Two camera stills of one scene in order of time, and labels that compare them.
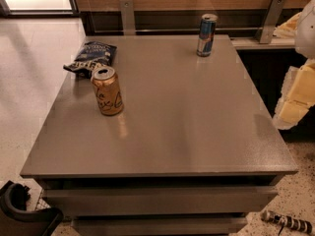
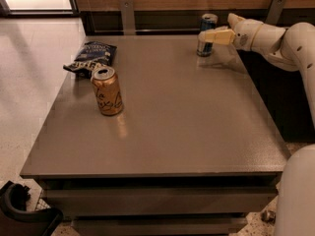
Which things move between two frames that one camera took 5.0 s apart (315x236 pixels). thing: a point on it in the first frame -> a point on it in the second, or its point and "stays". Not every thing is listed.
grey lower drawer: [159, 225] stays
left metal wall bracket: [127, 14] stays
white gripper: [306, 33] -> [248, 33]
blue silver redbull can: [206, 34] stays
